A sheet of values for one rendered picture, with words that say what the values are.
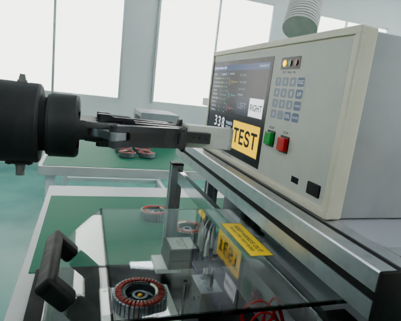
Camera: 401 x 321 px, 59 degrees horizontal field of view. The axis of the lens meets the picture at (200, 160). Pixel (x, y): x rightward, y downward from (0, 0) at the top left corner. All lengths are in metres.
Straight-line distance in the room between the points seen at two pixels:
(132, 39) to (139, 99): 0.82
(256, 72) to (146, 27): 4.69
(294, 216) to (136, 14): 4.93
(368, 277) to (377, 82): 0.20
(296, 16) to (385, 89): 1.34
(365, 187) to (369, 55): 0.14
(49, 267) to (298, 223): 0.25
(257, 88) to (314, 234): 0.27
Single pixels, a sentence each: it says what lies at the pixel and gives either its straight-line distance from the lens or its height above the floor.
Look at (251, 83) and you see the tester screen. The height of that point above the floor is 1.26.
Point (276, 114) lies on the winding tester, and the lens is 0.51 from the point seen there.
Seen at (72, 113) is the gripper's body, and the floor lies 1.20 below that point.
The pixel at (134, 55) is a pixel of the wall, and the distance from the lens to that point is 5.18.
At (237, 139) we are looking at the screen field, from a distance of 0.62.
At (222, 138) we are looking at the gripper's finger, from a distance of 0.48.
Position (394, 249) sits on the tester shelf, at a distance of 0.38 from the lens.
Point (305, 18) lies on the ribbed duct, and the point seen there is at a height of 1.60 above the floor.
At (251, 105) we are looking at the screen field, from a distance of 0.58.
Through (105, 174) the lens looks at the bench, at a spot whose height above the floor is 0.72.
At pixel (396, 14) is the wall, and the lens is 7.34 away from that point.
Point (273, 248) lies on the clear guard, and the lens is 0.44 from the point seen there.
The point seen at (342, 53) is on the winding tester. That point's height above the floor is 1.29.
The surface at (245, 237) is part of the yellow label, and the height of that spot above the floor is 1.07.
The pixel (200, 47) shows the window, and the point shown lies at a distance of 5.39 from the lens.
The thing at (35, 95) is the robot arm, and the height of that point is 1.21.
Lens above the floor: 1.24
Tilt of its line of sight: 11 degrees down
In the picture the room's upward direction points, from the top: 7 degrees clockwise
